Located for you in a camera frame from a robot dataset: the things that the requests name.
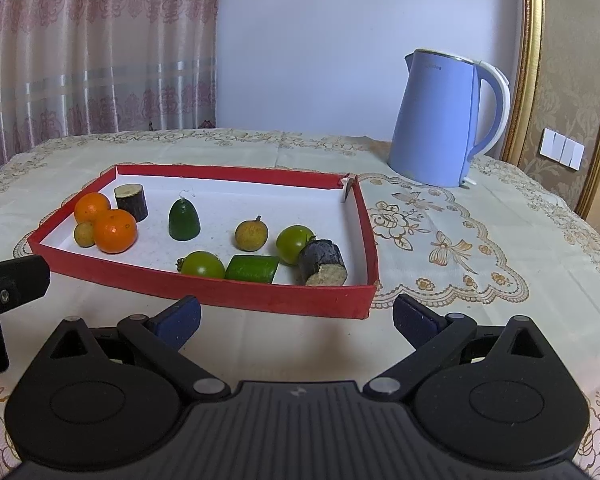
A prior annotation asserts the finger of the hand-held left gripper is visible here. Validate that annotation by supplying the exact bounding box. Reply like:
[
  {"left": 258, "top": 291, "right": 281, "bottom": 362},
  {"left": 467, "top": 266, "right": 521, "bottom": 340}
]
[{"left": 0, "top": 254, "right": 51, "bottom": 315}]

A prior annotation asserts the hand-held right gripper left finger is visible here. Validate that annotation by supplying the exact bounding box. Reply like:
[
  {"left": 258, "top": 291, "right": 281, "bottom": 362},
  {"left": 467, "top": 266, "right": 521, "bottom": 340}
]
[{"left": 47, "top": 295, "right": 231, "bottom": 402}]

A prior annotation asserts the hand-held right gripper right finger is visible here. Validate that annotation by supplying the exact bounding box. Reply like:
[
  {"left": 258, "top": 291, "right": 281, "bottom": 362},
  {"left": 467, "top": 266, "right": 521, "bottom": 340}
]
[{"left": 392, "top": 294, "right": 552, "bottom": 403}]

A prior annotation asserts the green tomato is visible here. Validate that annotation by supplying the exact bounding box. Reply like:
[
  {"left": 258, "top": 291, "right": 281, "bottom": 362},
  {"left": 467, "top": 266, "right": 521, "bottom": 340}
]
[
  {"left": 176, "top": 251, "right": 226, "bottom": 280},
  {"left": 275, "top": 225, "right": 316, "bottom": 266}
]

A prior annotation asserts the small yellow longan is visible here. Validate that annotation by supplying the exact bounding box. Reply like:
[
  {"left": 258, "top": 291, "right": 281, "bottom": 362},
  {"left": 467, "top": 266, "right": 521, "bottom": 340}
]
[{"left": 74, "top": 222, "right": 99, "bottom": 249}]

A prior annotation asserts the green cucumber piece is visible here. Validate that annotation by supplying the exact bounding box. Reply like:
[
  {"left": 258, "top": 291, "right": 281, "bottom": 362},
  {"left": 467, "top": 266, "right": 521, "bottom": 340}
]
[{"left": 224, "top": 255, "right": 280, "bottom": 284}]

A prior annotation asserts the small orange mandarin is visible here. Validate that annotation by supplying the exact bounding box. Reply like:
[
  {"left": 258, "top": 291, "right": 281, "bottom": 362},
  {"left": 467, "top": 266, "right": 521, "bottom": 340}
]
[{"left": 74, "top": 192, "right": 112, "bottom": 225}]

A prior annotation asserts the dark green cone-shaped fruit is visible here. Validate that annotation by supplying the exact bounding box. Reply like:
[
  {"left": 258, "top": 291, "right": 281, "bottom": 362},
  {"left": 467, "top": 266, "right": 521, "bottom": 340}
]
[{"left": 168, "top": 194, "right": 202, "bottom": 241}]

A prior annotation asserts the large orange mandarin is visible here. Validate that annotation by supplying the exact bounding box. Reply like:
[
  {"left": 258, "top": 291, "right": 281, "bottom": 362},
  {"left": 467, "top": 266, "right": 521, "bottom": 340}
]
[{"left": 94, "top": 208, "right": 139, "bottom": 255}]

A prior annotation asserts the dark sugarcane piece rough cut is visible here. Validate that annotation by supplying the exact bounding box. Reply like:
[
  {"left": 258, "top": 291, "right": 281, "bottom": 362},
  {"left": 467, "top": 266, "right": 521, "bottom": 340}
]
[{"left": 298, "top": 238, "right": 348, "bottom": 287}]

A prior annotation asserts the yellow longan with stem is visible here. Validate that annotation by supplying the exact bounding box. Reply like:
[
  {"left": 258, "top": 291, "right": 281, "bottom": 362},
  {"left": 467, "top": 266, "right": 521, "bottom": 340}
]
[{"left": 234, "top": 215, "right": 270, "bottom": 252}]

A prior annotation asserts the red cardboard tray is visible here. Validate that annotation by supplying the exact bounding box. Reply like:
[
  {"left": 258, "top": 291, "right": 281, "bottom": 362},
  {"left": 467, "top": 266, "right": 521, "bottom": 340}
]
[{"left": 27, "top": 163, "right": 381, "bottom": 321}]

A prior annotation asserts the dark sugarcane piece smooth cut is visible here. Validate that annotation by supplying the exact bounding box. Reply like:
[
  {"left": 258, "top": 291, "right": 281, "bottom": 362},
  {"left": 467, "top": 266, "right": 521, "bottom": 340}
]
[{"left": 114, "top": 184, "right": 149, "bottom": 224}]

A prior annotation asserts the light blue electric kettle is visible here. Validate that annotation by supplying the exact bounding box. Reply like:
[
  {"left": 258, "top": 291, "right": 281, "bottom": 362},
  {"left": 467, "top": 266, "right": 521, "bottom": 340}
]
[{"left": 386, "top": 48, "right": 512, "bottom": 190}]

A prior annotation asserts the pink patterned curtain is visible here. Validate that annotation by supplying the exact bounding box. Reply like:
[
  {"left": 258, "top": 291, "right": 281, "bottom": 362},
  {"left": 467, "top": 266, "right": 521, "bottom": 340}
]
[{"left": 0, "top": 0, "right": 224, "bottom": 181}]

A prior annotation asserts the white wall switch panel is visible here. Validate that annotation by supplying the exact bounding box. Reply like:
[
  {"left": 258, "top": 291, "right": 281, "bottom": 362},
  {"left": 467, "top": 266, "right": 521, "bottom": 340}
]
[{"left": 539, "top": 127, "right": 585, "bottom": 171}]

